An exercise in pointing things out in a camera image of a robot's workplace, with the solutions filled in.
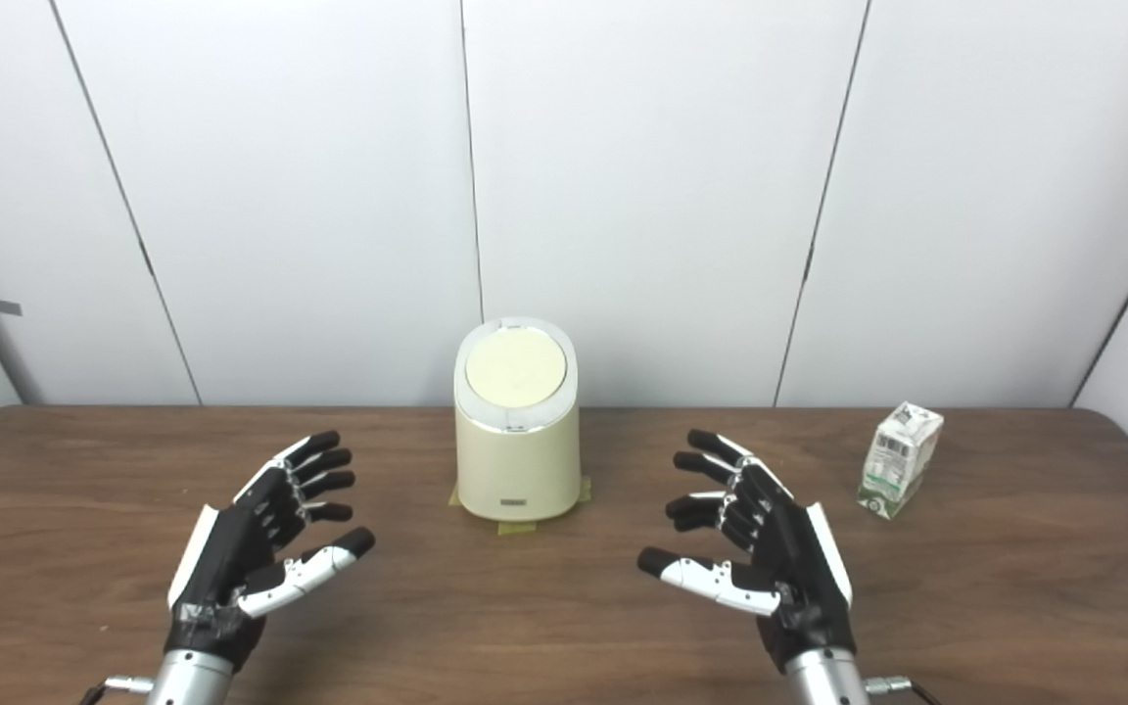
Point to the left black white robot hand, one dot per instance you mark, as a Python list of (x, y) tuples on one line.
[(231, 558)]

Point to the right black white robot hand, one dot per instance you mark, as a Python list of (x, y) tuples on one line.
[(799, 568)]

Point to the white green milk carton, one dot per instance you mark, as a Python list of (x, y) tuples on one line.
[(899, 460)]

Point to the cream-colored trash bin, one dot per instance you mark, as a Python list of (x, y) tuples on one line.
[(517, 465)]

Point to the cream round bin lid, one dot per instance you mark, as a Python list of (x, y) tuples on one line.
[(515, 368)]

